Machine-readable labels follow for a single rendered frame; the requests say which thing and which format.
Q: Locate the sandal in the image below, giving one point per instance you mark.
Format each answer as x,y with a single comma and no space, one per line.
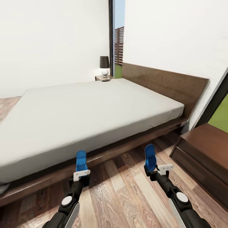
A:
150,157
81,161

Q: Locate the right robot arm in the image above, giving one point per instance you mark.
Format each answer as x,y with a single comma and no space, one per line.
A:
178,201

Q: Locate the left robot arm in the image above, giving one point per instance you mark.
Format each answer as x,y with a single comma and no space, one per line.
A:
70,206

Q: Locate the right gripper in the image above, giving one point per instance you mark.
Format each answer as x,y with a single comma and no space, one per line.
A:
155,176

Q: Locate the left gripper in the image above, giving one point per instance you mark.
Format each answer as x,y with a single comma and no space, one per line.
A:
83,182

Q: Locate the bed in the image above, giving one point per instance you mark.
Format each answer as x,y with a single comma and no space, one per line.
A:
41,135

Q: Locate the table lamp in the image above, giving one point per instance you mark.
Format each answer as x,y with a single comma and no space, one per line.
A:
104,63

